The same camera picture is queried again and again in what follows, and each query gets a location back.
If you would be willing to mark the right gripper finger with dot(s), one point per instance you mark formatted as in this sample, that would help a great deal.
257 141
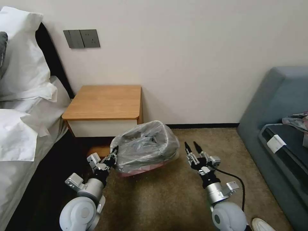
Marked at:
199 150
189 154

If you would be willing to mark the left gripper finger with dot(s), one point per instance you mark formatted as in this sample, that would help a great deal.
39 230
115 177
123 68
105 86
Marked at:
114 150
112 163

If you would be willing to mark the clear plastic garbage bag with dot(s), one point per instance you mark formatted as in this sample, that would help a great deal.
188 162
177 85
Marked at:
144 149

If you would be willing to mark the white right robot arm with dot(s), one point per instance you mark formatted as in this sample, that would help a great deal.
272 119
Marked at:
228 216

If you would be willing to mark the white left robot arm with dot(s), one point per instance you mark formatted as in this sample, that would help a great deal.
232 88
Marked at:
81 211

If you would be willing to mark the pink trash can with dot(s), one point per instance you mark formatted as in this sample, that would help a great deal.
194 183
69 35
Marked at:
134 173

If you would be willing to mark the black baseboard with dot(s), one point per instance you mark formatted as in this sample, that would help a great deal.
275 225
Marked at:
204 125

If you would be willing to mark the wooden nightstand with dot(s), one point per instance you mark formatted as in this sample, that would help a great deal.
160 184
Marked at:
103 103

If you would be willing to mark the white bed mattress sheet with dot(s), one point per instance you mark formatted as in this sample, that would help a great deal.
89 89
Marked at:
43 134

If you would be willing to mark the person's white shoe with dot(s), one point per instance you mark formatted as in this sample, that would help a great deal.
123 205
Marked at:
261 225

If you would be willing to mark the white tag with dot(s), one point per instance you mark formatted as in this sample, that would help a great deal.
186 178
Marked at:
276 143

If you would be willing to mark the blue-grey sofa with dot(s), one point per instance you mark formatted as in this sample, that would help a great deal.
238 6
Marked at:
262 101

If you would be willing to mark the white duvet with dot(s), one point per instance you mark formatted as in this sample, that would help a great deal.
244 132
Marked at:
16 134

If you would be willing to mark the dark sofa seat cushion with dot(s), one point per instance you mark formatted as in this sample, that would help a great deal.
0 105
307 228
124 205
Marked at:
293 144

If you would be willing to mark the patterned cloth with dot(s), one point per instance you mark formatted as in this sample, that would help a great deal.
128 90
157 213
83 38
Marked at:
298 122

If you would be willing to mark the black headboard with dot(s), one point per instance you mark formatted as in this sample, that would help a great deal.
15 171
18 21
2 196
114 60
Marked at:
56 60

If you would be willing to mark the large white pillow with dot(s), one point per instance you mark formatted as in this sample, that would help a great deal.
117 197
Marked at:
24 60

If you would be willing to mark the grey pillow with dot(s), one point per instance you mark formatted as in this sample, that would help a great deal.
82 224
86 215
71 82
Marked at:
3 53

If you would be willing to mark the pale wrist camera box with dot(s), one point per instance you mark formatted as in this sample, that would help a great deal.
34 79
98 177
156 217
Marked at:
214 160
93 160

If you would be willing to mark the grey wall socket panel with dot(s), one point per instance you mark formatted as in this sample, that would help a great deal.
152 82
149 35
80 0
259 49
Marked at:
91 38

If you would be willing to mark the grey wall switch panel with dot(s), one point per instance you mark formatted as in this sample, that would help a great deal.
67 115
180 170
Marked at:
72 39

